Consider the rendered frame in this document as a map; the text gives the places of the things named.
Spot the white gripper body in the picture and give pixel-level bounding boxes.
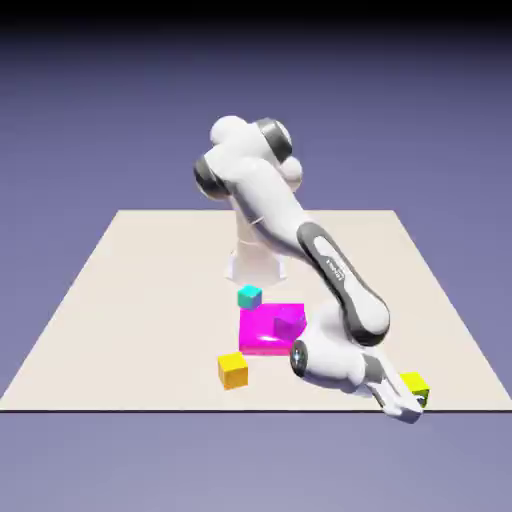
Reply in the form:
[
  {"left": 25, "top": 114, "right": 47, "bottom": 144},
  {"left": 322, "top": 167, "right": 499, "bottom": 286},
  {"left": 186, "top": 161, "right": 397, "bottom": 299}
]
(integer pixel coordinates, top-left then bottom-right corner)
[{"left": 364, "top": 350, "right": 425, "bottom": 425}]

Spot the small yellow-green cube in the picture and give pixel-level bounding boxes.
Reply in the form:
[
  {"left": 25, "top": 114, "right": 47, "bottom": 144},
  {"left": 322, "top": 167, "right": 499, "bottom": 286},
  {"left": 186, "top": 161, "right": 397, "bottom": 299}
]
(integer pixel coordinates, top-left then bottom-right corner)
[{"left": 399, "top": 371, "right": 432, "bottom": 410}]

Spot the small purple cube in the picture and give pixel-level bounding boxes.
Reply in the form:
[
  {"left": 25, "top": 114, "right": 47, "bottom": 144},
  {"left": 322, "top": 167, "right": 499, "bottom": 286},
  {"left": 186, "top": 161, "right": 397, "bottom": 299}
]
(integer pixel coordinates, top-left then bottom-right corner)
[{"left": 273, "top": 310, "right": 308, "bottom": 342}]

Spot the small orange cube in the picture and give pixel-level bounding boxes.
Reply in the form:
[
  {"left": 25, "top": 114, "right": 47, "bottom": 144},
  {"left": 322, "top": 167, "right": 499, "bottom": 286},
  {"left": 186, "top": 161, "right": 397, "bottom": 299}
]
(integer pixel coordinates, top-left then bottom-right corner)
[{"left": 217, "top": 351, "right": 250, "bottom": 392}]

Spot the small teal cube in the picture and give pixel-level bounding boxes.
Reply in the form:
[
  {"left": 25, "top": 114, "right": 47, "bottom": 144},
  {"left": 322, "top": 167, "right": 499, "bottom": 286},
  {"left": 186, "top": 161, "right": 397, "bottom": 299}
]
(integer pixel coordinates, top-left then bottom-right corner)
[{"left": 236, "top": 284, "right": 264, "bottom": 312}]

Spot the large magenta box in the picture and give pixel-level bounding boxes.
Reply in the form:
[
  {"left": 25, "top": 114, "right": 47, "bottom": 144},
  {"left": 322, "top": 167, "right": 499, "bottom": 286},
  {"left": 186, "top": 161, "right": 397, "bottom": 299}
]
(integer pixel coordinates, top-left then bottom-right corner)
[{"left": 238, "top": 302, "right": 308, "bottom": 357}]

